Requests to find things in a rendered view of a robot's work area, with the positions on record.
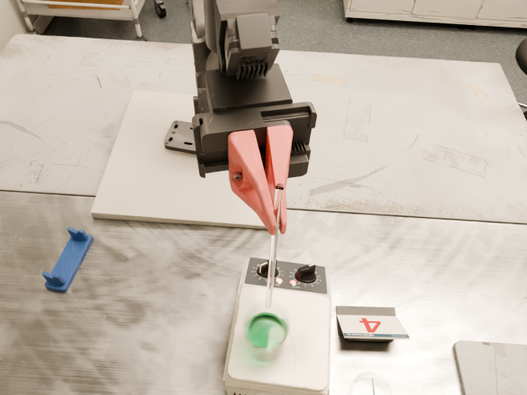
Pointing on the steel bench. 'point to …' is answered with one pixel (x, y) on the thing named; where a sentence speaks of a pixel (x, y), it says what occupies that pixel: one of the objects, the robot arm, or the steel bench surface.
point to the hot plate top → (247, 371)
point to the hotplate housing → (262, 384)
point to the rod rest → (68, 261)
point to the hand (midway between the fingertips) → (276, 221)
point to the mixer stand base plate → (491, 367)
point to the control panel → (286, 273)
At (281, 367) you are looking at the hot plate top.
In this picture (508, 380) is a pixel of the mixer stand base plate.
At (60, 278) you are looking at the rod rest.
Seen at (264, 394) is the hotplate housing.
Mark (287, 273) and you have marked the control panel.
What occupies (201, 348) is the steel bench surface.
